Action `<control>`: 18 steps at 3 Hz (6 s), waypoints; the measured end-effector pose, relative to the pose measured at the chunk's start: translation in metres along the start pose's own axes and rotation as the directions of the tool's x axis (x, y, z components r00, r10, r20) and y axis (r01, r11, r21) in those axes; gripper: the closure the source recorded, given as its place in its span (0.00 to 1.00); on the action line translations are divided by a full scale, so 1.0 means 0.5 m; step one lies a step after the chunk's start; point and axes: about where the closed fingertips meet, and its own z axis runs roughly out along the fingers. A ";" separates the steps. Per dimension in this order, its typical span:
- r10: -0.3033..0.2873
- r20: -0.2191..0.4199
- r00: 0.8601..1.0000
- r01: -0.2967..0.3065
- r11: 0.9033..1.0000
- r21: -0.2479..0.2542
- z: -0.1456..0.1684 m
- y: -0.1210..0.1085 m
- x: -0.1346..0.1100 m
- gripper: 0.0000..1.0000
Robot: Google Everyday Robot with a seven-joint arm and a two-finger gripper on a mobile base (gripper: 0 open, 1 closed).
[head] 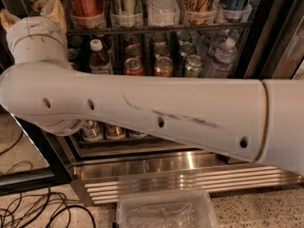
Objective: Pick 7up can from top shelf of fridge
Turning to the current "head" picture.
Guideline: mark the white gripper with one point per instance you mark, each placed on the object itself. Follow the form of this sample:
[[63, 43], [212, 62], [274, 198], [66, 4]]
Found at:
[[34, 28]]

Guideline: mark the gold can middle shelf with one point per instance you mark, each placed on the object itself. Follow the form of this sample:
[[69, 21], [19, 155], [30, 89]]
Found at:
[[163, 67]]

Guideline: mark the stainless fridge bottom grille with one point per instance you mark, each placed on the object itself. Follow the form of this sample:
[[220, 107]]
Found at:
[[106, 181]]

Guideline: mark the open fridge glass door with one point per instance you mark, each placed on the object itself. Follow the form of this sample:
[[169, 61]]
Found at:
[[28, 158]]

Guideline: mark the white green can bottom shelf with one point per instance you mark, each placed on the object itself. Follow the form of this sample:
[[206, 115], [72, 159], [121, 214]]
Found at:
[[91, 131]]

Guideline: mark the green can middle shelf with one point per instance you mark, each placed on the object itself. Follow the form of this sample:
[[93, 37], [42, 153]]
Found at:
[[193, 66]]

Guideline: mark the water bottle middle shelf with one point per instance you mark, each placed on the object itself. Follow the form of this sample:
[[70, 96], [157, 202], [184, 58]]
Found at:
[[223, 60]]

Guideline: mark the clear plastic bin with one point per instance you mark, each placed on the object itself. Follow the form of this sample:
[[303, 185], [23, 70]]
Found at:
[[185, 208]]

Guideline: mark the red coca-cola can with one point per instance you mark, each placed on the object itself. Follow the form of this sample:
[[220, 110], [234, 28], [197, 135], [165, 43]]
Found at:
[[133, 67]]

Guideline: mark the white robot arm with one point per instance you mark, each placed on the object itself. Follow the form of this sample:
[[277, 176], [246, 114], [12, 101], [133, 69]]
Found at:
[[250, 120]]

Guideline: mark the gold orange can bottom shelf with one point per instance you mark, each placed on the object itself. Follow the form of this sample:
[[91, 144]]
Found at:
[[114, 132]]

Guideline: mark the iced tea bottle white cap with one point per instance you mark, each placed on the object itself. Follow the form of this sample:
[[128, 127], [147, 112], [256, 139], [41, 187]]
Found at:
[[99, 59]]

